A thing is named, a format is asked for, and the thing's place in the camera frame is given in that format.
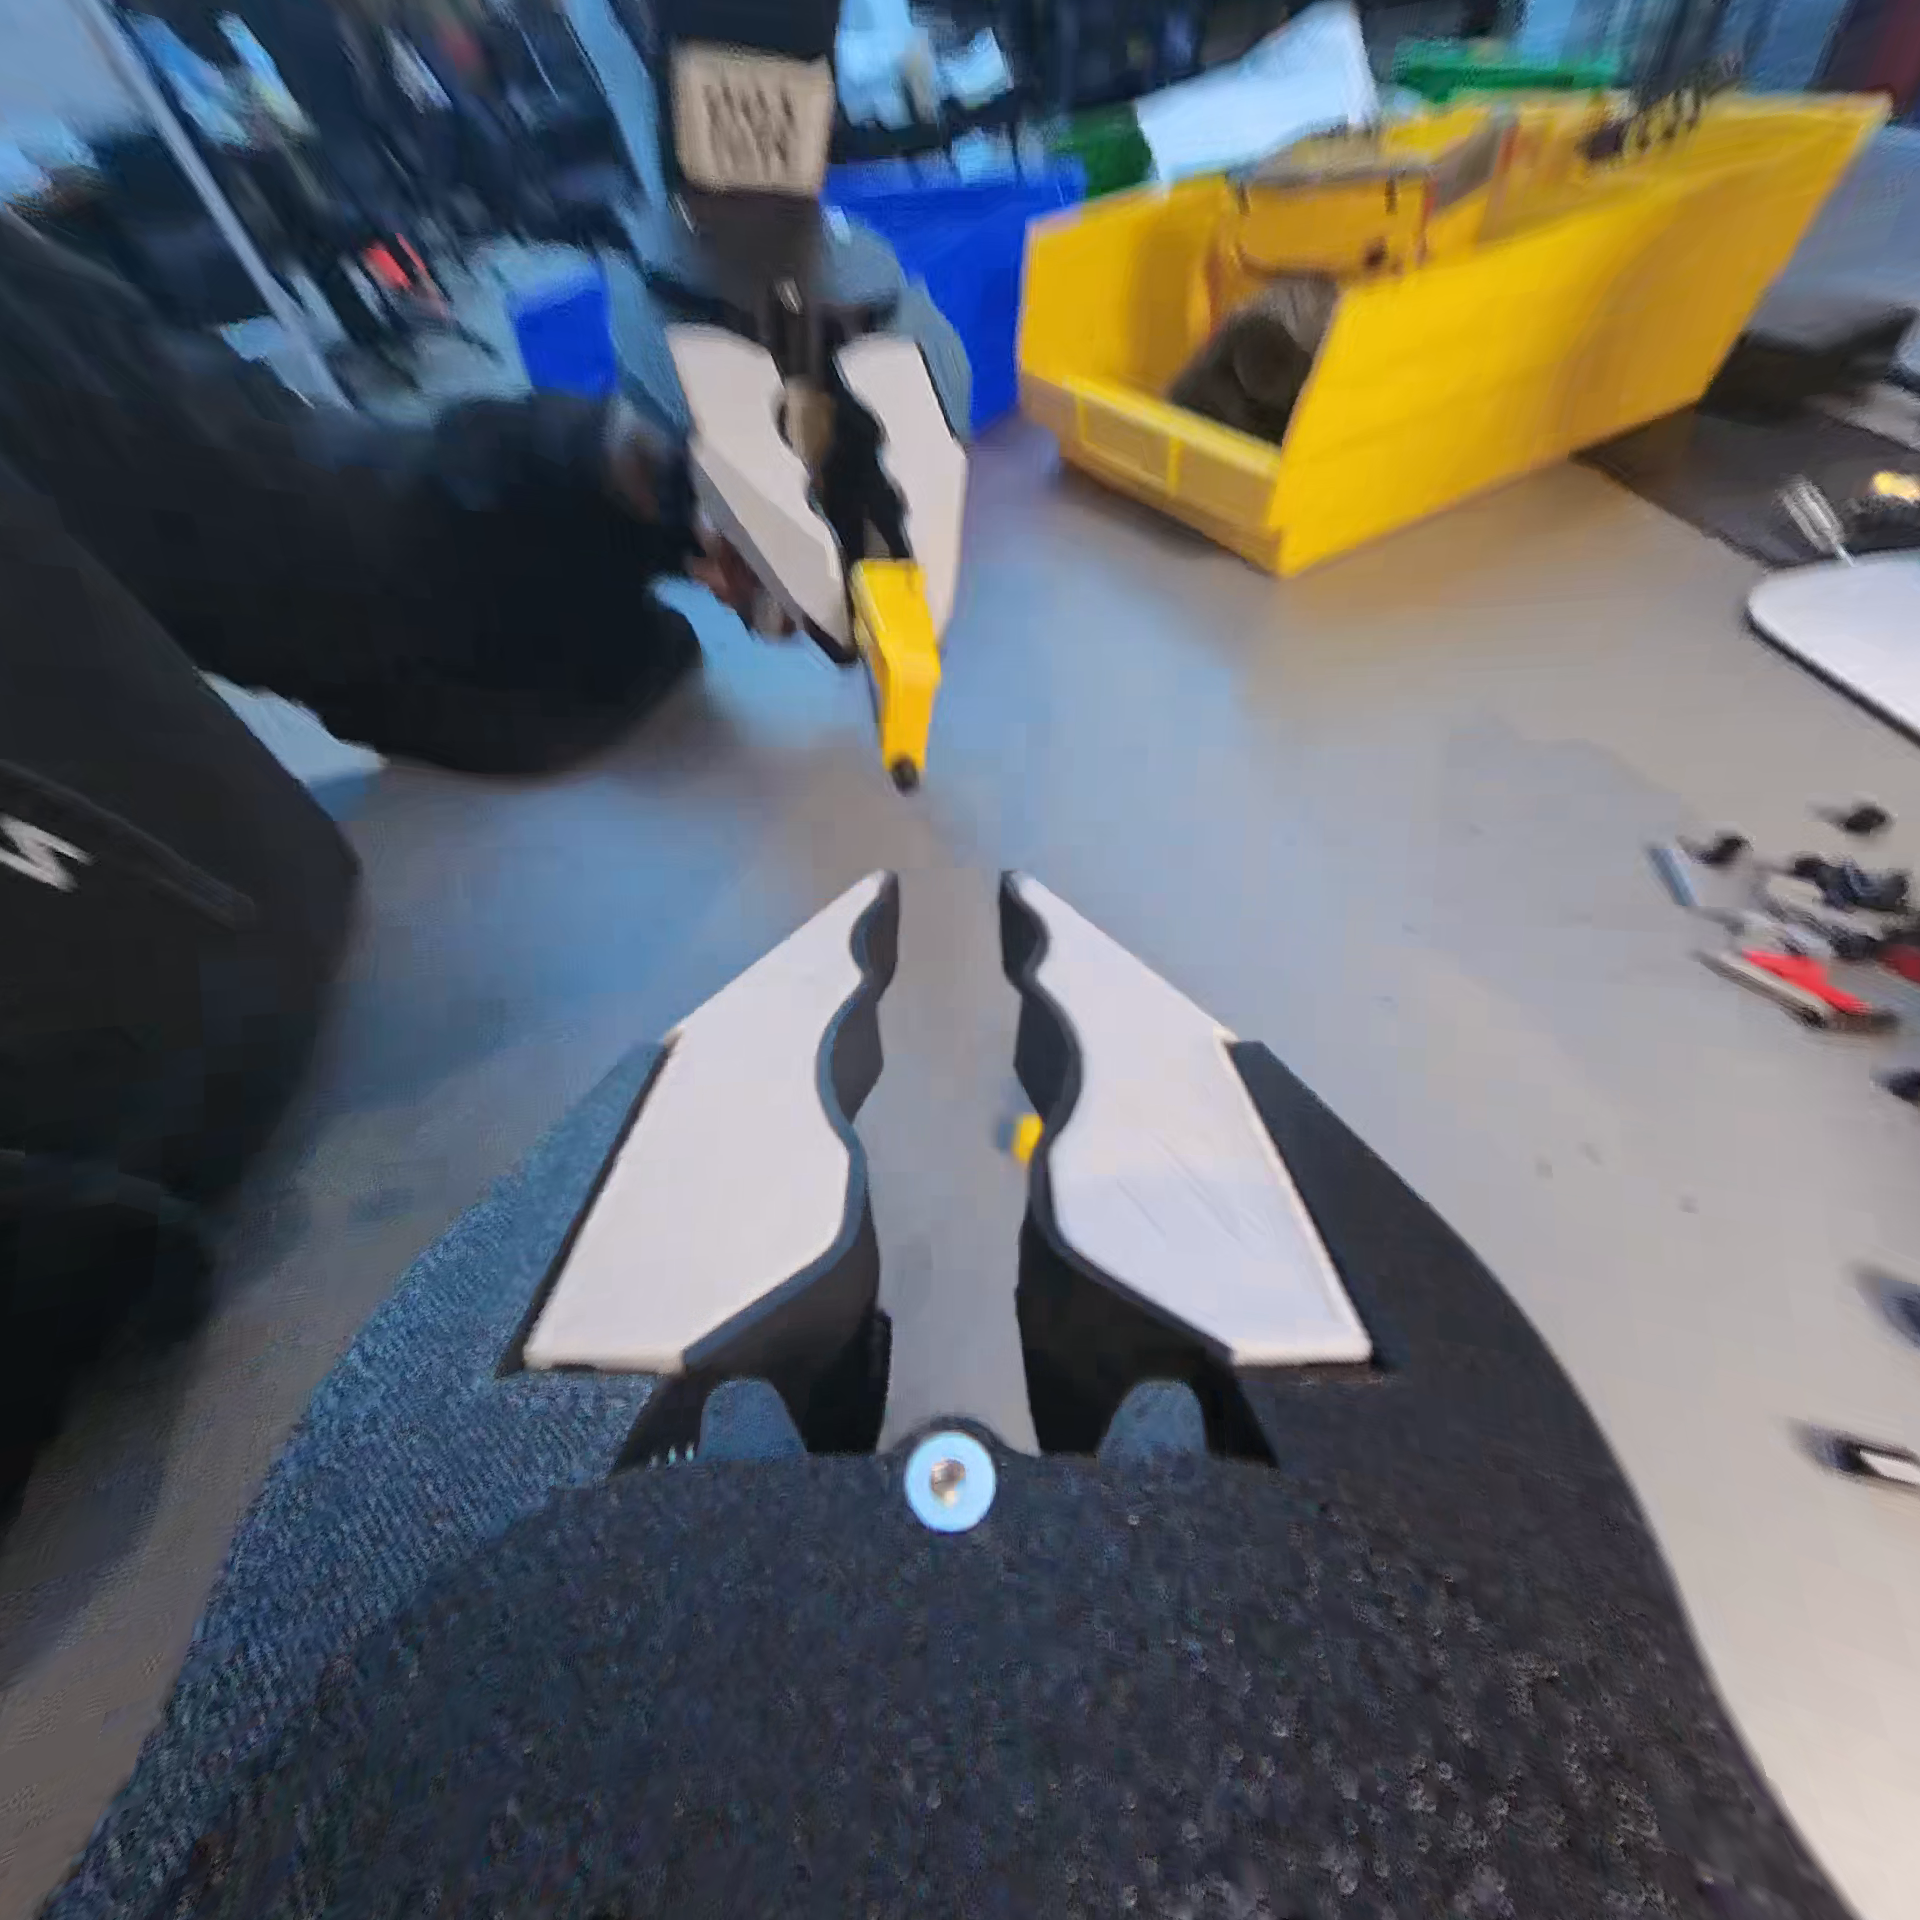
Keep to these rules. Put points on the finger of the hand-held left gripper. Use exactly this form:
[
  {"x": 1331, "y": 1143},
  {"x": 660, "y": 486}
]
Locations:
[
  {"x": 750, "y": 465},
  {"x": 923, "y": 450}
]

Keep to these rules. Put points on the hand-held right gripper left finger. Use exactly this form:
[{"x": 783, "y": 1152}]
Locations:
[{"x": 721, "y": 1201}]

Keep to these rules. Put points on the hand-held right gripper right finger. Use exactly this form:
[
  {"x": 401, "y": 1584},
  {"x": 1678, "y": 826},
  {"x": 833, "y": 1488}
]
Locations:
[{"x": 1185, "y": 1201}]

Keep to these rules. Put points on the yellow angled toy beam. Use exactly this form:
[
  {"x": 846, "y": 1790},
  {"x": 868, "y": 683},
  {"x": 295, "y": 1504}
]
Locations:
[{"x": 1028, "y": 1137}]

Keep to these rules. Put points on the yellow toy actuator assembly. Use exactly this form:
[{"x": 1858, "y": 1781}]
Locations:
[{"x": 897, "y": 646}]

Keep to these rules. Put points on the person's left forearm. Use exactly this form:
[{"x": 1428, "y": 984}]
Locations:
[{"x": 377, "y": 569}]

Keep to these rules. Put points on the grey desk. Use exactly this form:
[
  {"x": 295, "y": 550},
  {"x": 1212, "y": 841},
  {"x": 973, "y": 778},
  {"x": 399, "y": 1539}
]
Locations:
[{"x": 1349, "y": 751}]

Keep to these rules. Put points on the person's left hand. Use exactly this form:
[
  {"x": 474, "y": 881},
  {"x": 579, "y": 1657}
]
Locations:
[{"x": 743, "y": 593}]

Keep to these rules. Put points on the blue storage bin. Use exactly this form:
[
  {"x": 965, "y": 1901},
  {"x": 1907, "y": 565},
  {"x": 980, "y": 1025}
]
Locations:
[{"x": 962, "y": 255}]

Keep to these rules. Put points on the yellow tracked toy vehicle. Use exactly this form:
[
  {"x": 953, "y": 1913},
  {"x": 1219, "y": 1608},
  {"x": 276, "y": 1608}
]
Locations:
[{"x": 1277, "y": 345}]

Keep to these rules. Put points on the white bubble wrap sheet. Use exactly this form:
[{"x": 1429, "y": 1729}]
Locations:
[{"x": 1261, "y": 89}]

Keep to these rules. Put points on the yellow bin with toy vehicle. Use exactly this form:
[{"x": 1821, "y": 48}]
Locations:
[{"x": 1501, "y": 376}]

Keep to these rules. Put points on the person's black hoodie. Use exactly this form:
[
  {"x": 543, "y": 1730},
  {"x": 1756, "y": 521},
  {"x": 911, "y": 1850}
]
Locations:
[{"x": 135, "y": 901}]

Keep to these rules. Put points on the pile of small toy parts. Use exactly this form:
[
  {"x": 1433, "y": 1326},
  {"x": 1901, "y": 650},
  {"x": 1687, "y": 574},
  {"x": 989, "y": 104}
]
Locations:
[{"x": 1799, "y": 930}]

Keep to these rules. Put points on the green storage bin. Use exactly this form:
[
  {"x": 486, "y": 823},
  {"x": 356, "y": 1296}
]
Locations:
[{"x": 1501, "y": 66}]

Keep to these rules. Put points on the grey toy connector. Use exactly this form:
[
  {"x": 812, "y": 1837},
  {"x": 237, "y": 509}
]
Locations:
[{"x": 1898, "y": 1309}]

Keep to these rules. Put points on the black toy pin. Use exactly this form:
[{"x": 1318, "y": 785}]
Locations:
[{"x": 1869, "y": 1458}]

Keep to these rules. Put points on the dark grey mat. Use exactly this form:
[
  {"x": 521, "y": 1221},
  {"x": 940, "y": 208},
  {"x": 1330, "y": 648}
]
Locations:
[{"x": 1724, "y": 480}]

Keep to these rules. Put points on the white rounded board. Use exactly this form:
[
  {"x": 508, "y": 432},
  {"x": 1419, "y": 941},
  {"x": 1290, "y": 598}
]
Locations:
[{"x": 1852, "y": 630}]

